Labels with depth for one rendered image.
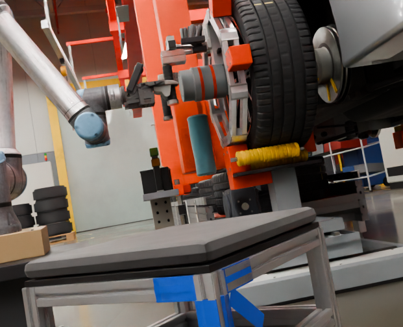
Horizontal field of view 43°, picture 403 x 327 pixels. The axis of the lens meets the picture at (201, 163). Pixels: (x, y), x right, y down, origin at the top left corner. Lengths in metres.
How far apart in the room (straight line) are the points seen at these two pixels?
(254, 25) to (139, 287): 1.35
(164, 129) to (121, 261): 3.79
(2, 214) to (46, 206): 8.53
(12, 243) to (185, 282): 1.05
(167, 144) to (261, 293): 2.89
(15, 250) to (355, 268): 1.09
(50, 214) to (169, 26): 7.92
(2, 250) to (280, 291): 0.87
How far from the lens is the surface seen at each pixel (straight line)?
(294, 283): 1.73
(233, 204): 2.30
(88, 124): 1.71
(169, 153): 4.43
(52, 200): 10.24
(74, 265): 0.76
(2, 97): 1.94
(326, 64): 2.18
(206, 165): 2.14
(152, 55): 4.60
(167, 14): 2.65
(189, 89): 2.04
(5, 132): 1.92
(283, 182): 2.07
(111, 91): 1.88
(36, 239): 1.62
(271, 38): 1.87
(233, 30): 1.91
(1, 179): 1.74
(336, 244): 1.92
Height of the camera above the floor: 0.39
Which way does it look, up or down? 4 degrees up
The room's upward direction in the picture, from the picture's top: 10 degrees counter-clockwise
